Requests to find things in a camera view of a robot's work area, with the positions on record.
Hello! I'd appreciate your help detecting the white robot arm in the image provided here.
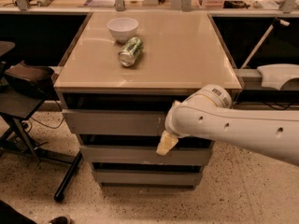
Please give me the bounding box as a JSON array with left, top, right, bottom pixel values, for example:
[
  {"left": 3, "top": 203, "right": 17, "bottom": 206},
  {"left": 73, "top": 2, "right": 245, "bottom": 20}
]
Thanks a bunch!
[{"left": 156, "top": 84, "right": 299, "bottom": 166}]

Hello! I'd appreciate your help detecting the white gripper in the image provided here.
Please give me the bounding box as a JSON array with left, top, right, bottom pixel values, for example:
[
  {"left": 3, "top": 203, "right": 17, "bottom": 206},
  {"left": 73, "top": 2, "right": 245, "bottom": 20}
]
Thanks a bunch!
[{"left": 156, "top": 101, "right": 188, "bottom": 156}]

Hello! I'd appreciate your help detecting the grey top drawer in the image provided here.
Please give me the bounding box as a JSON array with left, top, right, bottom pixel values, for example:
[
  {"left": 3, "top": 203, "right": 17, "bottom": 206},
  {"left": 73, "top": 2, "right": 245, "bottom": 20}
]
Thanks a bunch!
[{"left": 63, "top": 109, "right": 165, "bottom": 136}]

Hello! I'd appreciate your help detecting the grey drawer cabinet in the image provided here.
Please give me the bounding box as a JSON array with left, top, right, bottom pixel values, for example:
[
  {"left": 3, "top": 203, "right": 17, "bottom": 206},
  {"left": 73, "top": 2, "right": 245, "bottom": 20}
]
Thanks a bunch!
[{"left": 53, "top": 10, "right": 243, "bottom": 191}]

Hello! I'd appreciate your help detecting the grey middle drawer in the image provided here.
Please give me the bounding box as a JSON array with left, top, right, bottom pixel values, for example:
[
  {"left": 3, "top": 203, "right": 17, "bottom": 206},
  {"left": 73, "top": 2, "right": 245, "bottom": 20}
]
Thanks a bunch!
[{"left": 80, "top": 145, "right": 212, "bottom": 165}]

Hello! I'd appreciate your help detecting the black floor cable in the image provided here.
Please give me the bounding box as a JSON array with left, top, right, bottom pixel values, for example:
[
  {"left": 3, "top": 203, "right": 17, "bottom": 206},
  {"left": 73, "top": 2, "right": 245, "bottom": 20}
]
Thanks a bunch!
[{"left": 18, "top": 100, "right": 65, "bottom": 133}]

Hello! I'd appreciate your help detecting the grey bottom drawer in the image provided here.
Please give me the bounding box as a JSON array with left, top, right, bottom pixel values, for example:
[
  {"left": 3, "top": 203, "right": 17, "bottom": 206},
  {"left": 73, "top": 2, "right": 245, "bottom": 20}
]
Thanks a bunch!
[{"left": 92, "top": 171, "right": 203, "bottom": 186}]

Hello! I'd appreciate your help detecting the grey drawer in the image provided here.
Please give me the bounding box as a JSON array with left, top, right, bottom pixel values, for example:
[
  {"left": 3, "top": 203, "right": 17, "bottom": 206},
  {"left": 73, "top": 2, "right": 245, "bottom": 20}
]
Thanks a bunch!
[
  {"left": 80, "top": 145, "right": 212, "bottom": 165},
  {"left": 63, "top": 109, "right": 165, "bottom": 136},
  {"left": 92, "top": 171, "right": 203, "bottom": 186}
]

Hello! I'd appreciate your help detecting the black shoe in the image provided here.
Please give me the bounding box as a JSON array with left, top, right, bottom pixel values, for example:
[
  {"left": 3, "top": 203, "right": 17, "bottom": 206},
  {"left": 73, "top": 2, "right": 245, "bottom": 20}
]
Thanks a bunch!
[{"left": 49, "top": 215, "right": 71, "bottom": 224}]

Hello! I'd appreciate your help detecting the black side table stand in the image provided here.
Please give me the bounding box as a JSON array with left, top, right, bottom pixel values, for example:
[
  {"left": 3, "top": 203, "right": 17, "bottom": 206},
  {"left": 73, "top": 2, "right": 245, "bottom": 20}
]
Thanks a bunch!
[{"left": 0, "top": 40, "right": 84, "bottom": 203}]

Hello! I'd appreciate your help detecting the black bag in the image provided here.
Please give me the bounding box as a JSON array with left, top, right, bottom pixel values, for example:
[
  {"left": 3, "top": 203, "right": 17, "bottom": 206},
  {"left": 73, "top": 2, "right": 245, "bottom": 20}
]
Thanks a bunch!
[{"left": 4, "top": 62, "right": 54, "bottom": 98}]

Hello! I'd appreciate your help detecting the white bowl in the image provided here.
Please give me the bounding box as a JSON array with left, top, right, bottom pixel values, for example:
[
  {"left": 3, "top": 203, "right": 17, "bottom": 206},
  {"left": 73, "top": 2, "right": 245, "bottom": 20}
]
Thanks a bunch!
[{"left": 107, "top": 18, "right": 139, "bottom": 43}]

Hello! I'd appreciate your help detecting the green soda can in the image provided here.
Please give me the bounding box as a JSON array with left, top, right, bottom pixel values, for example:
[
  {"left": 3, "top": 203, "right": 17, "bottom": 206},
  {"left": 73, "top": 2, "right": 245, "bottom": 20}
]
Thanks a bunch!
[{"left": 119, "top": 36, "right": 144, "bottom": 67}]

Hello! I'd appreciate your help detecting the white stick with black tip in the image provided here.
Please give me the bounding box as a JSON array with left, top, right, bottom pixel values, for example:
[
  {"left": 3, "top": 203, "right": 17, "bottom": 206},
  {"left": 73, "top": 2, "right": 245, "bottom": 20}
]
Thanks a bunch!
[{"left": 240, "top": 18, "right": 290, "bottom": 69}]

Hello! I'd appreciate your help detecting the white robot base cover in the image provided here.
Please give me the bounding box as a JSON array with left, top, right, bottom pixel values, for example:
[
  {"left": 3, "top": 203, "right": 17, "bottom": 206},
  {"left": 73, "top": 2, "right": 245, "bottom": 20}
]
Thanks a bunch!
[{"left": 257, "top": 63, "right": 299, "bottom": 91}]

